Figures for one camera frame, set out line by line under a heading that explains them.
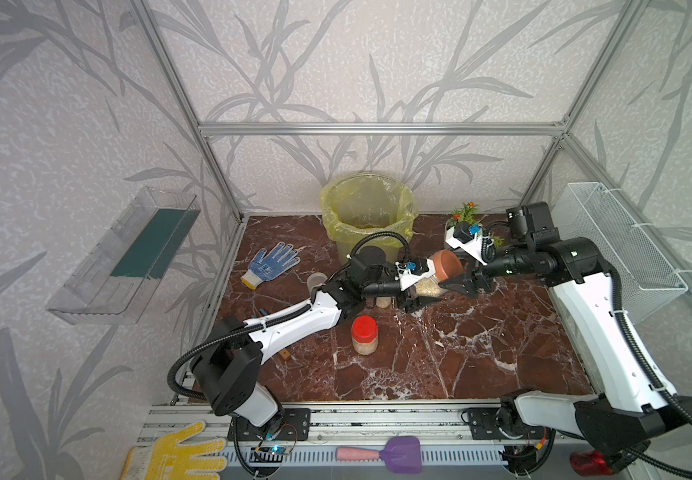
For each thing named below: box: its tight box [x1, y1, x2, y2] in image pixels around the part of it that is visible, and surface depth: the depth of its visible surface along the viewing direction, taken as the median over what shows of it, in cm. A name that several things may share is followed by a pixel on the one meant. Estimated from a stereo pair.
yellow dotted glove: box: [121, 420, 228, 480], surface depth 71 cm
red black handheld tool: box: [569, 450, 615, 476], surface depth 63 cm
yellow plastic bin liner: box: [320, 172, 418, 248], surface depth 96 cm
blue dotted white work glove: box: [241, 241, 301, 290], surface depth 107 cm
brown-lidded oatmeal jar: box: [414, 275, 442, 297], surface depth 70 cm
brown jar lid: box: [432, 250, 464, 281], surface depth 63 cm
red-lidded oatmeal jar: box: [351, 315, 379, 356], surface depth 80 cm
